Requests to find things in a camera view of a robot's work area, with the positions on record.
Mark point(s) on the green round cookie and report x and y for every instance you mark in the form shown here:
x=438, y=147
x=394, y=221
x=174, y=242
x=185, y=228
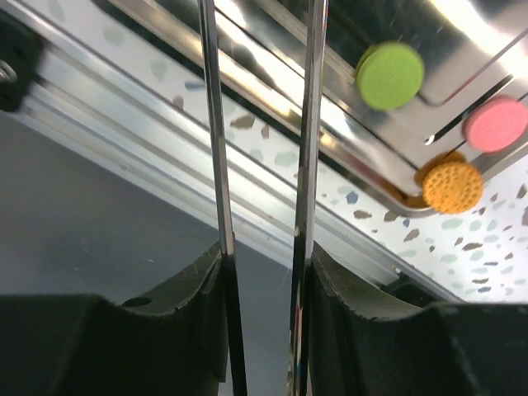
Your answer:
x=389, y=75

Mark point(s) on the left black mounting bracket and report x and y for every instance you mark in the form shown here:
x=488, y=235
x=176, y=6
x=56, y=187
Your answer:
x=21, y=50

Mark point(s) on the pink round cookie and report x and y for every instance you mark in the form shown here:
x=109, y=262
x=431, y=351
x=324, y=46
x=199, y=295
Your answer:
x=496, y=124

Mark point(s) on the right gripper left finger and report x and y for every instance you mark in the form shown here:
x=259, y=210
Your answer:
x=171, y=340

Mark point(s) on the steel serving tray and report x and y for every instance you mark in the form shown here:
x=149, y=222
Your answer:
x=473, y=51

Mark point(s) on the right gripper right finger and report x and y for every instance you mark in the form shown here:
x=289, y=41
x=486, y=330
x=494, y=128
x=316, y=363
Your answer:
x=364, y=341

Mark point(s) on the orange round biscuit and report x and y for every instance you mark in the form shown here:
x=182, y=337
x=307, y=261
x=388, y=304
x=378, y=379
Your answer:
x=452, y=188

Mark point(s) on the metal tongs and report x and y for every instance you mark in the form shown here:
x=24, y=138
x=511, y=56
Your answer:
x=305, y=201

